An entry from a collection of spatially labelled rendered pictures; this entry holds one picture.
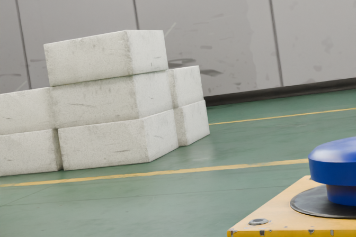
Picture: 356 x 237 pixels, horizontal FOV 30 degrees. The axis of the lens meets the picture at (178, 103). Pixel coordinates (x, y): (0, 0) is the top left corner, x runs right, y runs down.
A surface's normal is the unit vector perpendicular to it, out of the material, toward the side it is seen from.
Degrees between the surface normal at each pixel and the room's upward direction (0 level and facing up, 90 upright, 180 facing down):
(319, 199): 0
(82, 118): 90
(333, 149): 3
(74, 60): 90
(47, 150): 90
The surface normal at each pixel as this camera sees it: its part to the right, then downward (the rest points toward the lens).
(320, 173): -0.93, 0.15
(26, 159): -0.35, 0.10
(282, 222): -0.15, -0.99
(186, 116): 0.94, -0.12
